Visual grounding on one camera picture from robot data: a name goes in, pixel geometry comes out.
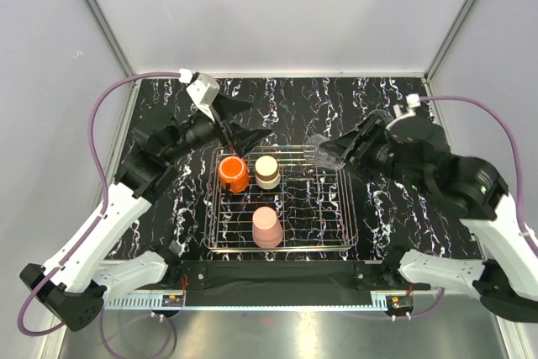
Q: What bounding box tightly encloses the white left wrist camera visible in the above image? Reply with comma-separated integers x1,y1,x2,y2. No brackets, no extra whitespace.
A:
178,68,219,122

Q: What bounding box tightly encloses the pink plastic cup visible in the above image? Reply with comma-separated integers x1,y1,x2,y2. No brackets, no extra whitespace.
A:
252,207,283,249

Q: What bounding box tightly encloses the black marbled table mat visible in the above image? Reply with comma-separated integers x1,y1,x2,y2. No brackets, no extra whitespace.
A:
108,77,482,261

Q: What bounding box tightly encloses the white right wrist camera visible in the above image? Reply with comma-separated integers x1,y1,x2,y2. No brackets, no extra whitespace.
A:
386,93,421,129

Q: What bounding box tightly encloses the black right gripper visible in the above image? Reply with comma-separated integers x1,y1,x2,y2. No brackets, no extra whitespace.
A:
319,112,425,193

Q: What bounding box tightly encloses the large clear glass cup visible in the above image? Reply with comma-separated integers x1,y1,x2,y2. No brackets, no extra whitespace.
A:
370,109,393,123

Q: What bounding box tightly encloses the beige brown ceramic cup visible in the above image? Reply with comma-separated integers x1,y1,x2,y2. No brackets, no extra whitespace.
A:
255,156,281,190

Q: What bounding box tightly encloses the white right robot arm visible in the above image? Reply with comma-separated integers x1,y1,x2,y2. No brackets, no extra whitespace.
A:
317,112,537,323

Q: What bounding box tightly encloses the metal wire dish rack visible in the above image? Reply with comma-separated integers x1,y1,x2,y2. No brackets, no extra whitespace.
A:
203,145,359,253

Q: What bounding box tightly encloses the orange translucent plastic cup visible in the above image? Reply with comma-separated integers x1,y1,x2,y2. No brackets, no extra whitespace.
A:
218,156,250,193

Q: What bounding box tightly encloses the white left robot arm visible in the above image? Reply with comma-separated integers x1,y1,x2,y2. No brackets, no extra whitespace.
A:
19,94,272,331

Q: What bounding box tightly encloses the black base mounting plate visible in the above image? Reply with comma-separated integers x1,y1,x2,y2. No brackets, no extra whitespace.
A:
181,261,410,308

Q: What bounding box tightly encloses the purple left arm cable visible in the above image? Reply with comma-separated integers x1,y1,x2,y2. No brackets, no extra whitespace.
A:
16,71,186,359

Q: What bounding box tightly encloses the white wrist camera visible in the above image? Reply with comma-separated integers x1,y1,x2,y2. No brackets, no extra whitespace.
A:
386,93,421,129
178,68,219,122

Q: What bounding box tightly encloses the small clear glass cup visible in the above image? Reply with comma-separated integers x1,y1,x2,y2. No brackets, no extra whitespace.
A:
304,134,345,171

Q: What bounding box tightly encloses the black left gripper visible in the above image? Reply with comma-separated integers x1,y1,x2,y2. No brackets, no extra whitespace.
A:
162,92,272,163

